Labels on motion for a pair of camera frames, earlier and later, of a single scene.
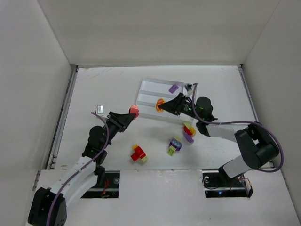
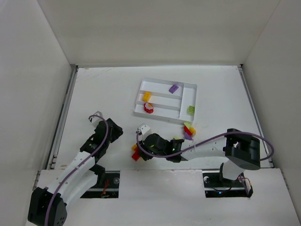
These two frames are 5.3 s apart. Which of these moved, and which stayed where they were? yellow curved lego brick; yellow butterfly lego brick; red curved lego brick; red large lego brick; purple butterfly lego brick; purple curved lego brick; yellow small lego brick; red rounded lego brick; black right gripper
Moved: red rounded lego brick; yellow butterfly lego brick; black right gripper
Stayed: purple curved lego brick; red large lego brick; yellow small lego brick; red curved lego brick; purple butterfly lego brick; yellow curved lego brick
